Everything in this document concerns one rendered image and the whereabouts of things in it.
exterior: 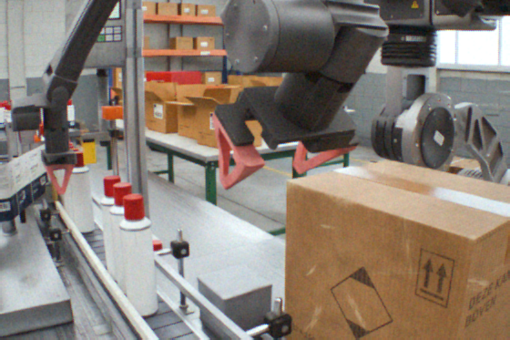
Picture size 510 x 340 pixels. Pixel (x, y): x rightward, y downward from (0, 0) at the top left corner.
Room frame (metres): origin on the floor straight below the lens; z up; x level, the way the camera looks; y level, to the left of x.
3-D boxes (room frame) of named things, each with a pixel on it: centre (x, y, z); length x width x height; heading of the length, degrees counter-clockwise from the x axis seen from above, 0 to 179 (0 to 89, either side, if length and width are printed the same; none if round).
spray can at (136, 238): (0.66, 0.20, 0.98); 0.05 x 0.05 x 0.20
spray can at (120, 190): (0.73, 0.23, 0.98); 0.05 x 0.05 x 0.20
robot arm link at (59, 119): (0.92, 0.45, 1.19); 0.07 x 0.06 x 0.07; 126
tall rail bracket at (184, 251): (0.74, 0.16, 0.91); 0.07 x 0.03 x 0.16; 124
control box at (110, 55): (1.11, 0.40, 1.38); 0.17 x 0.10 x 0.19; 89
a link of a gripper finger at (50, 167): (0.93, 0.45, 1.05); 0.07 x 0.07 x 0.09; 35
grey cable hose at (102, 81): (1.16, 0.42, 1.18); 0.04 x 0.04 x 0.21
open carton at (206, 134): (2.84, 0.17, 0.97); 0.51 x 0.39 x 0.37; 131
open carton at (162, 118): (3.52, 0.71, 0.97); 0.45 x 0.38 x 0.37; 128
